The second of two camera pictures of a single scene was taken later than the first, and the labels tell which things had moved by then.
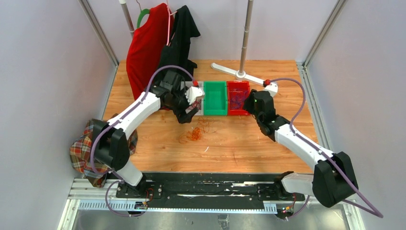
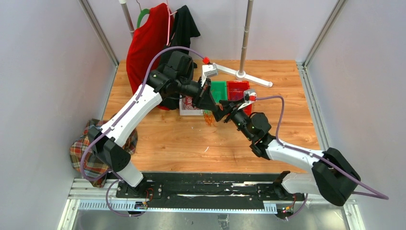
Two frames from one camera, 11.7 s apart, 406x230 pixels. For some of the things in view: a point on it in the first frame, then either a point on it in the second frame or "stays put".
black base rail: [206, 188] stays put
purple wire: [237, 98] stays put
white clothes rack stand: [241, 74] stays put
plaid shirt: [80, 154] stays put
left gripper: [183, 117] to [204, 99]
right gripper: [249, 102] to [226, 108]
